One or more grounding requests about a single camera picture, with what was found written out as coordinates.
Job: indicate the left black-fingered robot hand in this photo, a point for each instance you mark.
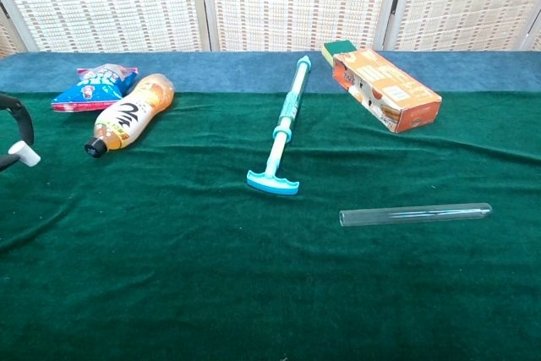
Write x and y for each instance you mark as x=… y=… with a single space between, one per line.
x=26 y=122

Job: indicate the small white stopper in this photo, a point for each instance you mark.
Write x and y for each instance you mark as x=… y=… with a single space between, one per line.
x=25 y=154

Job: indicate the transparent glass test tube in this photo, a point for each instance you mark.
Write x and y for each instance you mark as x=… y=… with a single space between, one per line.
x=414 y=214

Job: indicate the teal and white hand pump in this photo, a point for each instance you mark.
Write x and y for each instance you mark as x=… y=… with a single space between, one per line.
x=291 y=103

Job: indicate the blue and red snack bag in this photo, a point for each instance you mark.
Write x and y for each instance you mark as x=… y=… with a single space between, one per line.
x=91 y=90

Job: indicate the woven bamboo screen panel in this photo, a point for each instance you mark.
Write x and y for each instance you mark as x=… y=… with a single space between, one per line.
x=534 y=35
x=8 y=35
x=296 y=1
x=465 y=1
x=110 y=1

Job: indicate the orange drink bottle black cap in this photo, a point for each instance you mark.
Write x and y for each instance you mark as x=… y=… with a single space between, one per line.
x=131 y=113

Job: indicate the blue table cloth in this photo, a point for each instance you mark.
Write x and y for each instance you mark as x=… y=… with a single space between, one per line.
x=232 y=71

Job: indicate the green and yellow sponge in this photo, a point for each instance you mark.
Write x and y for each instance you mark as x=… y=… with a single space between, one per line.
x=338 y=48

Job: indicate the orange cardboard box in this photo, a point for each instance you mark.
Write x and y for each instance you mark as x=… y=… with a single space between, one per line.
x=389 y=90

